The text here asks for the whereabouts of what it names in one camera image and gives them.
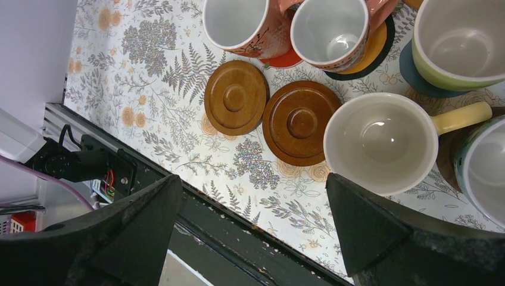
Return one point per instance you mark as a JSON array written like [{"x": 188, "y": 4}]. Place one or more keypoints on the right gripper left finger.
[{"x": 124, "y": 243}]

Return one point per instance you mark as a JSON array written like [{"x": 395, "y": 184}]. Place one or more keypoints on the light wooden round coaster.
[{"x": 414, "y": 4}]

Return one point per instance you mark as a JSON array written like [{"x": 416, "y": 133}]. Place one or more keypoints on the orange black face coaster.
[{"x": 377, "y": 49}]

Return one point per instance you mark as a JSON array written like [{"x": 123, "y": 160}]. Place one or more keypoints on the red round coaster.
[{"x": 286, "y": 61}]

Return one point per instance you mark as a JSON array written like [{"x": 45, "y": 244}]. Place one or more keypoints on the yellow mug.
[{"x": 387, "y": 143}]

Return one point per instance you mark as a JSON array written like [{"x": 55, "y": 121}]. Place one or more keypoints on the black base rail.
[{"x": 223, "y": 247}]

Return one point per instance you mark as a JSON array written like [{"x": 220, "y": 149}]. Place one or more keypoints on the small pink mug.
[{"x": 332, "y": 35}]

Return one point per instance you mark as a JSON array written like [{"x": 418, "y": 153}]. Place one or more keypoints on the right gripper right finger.
[{"x": 385, "y": 243}]

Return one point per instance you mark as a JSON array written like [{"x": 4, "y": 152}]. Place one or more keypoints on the brown wooden coaster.
[{"x": 235, "y": 97}]

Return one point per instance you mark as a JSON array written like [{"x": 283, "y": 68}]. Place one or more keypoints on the brown wooden knob lid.
[{"x": 295, "y": 119}]

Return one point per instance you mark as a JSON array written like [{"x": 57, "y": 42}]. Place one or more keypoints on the light green mug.
[{"x": 459, "y": 45}]

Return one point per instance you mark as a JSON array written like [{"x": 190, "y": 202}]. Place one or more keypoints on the blue round coaster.
[{"x": 416, "y": 81}]

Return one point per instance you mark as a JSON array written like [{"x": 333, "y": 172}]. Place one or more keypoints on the salmon mug with handle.
[{"x": 249, "y": 28}]

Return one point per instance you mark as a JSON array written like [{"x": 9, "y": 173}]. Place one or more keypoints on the floral table mat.
[{"x": 138, "y": 70}]

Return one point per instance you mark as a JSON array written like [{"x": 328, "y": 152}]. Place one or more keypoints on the dark brown right coaster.
[{"x": 448, "y": 145}]

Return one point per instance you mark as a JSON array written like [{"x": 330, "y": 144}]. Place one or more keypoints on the blue patterned mug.
[{"x": 479, "y": 168}]

